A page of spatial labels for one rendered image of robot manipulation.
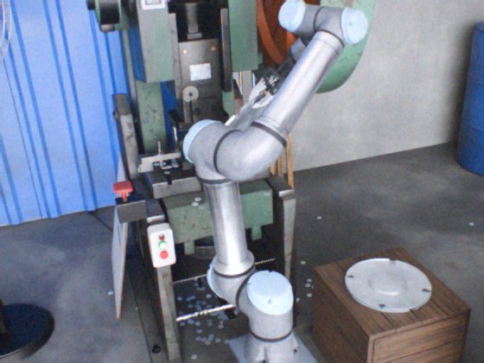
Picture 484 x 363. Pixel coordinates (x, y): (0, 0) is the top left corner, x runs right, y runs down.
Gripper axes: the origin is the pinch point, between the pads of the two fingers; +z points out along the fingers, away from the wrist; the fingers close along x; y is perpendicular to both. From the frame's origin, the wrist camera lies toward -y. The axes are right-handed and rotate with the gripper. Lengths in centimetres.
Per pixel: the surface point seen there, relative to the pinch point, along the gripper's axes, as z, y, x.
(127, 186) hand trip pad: 49, 11, -10
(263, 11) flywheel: 2, -70, -24
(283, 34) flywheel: -3, -53, -11
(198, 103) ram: 23.8, -17.3, -13.6
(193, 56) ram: 13.9, -19.8, -25.7
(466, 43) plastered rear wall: -25, -251, 71
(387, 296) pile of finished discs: 18, -7, 78
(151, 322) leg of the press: 107, -6, 35
